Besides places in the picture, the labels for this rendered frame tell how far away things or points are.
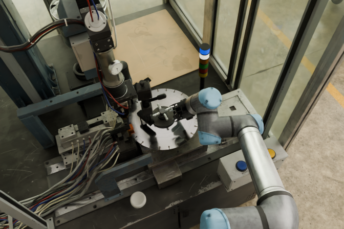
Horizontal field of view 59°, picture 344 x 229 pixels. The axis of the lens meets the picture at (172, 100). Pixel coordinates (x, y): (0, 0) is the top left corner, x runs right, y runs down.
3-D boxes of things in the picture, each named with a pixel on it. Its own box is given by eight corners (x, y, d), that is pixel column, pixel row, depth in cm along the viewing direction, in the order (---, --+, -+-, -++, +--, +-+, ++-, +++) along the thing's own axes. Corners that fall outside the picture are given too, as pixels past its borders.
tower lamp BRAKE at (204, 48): (206, 46, 138) (207, 41, 136) (211, 53, 136) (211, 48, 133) (197, 49, 138) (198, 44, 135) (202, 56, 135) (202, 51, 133)
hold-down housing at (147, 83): (152, 106, 127) (148, 75, 111) (155, 115, 125) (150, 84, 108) (139, 108, 126) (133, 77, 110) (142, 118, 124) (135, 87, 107)
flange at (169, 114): (161, 102, 143) (160, 99, 141) (179, 115, 139) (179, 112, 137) (146, 119, 138) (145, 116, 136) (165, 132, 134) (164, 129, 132)
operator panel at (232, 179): (266, 150, 149) (274, 135, 137) (280, 169, 143) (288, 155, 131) (216, 172, 143) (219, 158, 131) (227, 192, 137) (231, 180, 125)
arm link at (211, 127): (233, 142, 100) (230, 109, 102) (199, 144, 100) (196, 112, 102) (229, 143, 108) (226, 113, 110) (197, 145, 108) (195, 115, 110)
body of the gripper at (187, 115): (168, 106, 125) (179, 99, 114) (186, 99, 129) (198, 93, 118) (174, 123, 124) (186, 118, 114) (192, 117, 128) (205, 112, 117)
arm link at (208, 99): (204, 110, 100) (201, 85, 101) (190, 115, 110) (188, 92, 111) (224, 110, 102) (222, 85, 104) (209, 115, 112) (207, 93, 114)
